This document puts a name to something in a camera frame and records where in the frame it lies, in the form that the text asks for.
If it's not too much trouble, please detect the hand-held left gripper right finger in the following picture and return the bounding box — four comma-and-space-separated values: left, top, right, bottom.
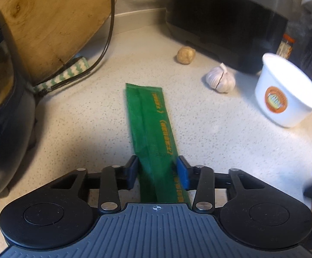
175, 155, 264, 213

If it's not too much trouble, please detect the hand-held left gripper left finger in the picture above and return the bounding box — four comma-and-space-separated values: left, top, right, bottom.
50, 155, 140, 213

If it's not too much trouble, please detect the green chopstick packet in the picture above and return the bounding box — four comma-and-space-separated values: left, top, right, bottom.
124, 83, 197, 204

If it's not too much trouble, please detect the white paper cup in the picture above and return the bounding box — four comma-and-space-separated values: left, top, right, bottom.
254, 53, 312, 128

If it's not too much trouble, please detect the garlic bulb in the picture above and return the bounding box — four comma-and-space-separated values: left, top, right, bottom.
206, 63, 236, 94

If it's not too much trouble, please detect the ginger piece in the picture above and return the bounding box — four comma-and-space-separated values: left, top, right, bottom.
177, 46, 197, 65

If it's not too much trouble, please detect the brown sauce jar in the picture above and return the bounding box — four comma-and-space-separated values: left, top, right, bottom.
275, 34, 296, 60

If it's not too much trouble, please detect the black rice cooker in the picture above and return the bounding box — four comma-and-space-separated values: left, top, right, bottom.
0, 4, 38, 203

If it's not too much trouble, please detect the black countertop appliance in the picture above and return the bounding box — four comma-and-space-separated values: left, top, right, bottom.
165, 0, 290, 75

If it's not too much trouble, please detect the round wooden cutting board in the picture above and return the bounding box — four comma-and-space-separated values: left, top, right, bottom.
0, 0, 120, 87

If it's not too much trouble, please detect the green white striped strap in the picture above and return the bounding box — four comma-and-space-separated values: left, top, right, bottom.
32, 56, 89, 94

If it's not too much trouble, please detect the black power cable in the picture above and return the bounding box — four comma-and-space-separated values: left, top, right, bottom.
34, 0, 117, 96

